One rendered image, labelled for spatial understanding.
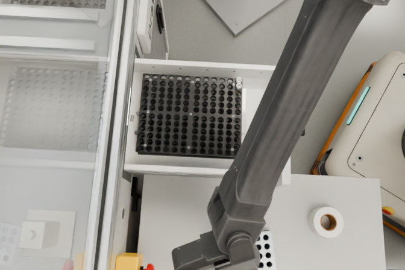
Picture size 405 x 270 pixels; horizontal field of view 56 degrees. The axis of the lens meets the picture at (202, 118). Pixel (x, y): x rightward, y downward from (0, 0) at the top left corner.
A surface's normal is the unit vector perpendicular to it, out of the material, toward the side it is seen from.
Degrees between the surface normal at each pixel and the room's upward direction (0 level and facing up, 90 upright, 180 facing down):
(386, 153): 0
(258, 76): 90
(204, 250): 45
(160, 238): 0
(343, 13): 53
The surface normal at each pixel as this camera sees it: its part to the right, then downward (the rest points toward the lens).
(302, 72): 0.16, 0.47
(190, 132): 0.03, -0.25
